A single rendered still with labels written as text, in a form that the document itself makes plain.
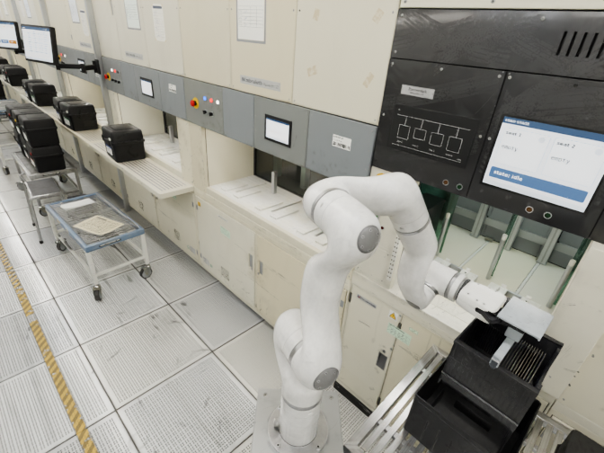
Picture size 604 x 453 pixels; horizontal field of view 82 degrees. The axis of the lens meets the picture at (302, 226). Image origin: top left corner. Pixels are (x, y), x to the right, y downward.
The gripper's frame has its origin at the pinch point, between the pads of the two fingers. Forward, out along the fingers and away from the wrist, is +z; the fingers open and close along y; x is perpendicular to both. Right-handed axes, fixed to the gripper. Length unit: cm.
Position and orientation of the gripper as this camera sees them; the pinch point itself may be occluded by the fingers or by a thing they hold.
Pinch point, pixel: (520, 321)
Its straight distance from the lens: 107.7
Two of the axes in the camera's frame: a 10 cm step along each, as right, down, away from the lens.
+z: 6.9, 3.9, -6.1
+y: -7.2, 2.8, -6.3
